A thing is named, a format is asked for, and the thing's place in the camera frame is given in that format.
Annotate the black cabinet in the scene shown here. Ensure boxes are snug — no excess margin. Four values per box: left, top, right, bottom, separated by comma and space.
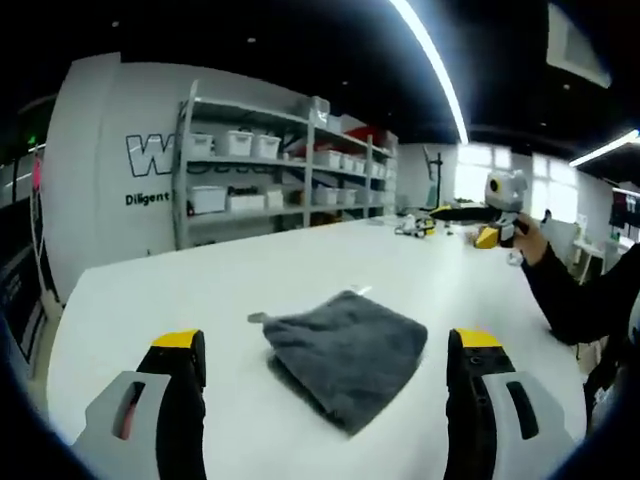
0, 189, 64, 364

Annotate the white side desk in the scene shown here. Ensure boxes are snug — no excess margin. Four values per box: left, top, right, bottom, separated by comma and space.
571, 214, 621, 287

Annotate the black monitor stand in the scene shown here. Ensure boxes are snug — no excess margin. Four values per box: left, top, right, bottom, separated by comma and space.
422, 144, 447, 211

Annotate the bright window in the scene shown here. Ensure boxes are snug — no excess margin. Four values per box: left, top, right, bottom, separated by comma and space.
455, 143, 579, 224

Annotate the hanging dark clothes rack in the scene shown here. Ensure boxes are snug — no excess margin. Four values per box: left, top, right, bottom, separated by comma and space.
608, 185, 640, 239

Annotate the grey metal shelving unit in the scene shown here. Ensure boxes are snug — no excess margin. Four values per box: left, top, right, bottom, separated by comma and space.
171, 79, 400, 251

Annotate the person's right hand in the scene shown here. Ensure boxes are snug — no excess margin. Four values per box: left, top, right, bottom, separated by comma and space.
514, 213, 552, 267

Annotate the grey towel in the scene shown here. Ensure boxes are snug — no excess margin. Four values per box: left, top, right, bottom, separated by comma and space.
259, 289, 430, 437

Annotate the short ceiling light strip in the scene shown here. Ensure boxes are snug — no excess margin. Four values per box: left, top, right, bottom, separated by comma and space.
568, 128, 640, 168

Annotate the group of white storage boxes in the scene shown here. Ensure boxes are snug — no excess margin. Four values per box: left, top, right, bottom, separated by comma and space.
187, 97, 396, 214

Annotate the yellow and grey device clutter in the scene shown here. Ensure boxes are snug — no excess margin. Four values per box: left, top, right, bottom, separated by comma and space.
393, 213, 437, 239

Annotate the long ceiling light strip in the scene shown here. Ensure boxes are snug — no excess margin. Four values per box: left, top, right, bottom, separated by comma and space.
388, 0, 470, 145

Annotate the person's dark clothing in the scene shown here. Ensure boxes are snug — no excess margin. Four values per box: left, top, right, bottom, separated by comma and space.
579, 299, 640, 441

